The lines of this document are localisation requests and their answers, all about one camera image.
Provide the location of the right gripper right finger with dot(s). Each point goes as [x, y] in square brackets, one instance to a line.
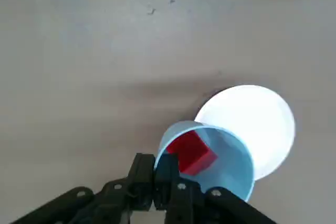
[168, 171]

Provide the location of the blue plastic cup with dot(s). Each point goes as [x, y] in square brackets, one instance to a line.
[231, 171]

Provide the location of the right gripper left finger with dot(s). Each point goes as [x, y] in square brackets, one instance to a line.
[141, 169]

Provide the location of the pink round plate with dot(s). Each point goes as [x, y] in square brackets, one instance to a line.
[249, 129]

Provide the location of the red block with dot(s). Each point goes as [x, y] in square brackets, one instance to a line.
[191, 153]

